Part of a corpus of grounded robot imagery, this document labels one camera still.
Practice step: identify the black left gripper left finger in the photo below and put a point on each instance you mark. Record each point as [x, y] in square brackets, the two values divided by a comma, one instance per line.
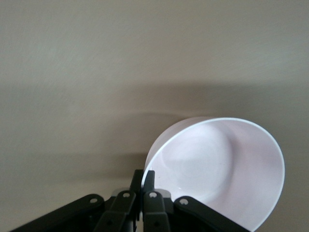
[120, 212]

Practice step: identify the pink bowl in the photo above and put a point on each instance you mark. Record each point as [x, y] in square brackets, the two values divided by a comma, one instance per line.
[217, 169]

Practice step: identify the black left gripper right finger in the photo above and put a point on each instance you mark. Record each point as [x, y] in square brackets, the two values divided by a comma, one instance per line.
[157, 212]

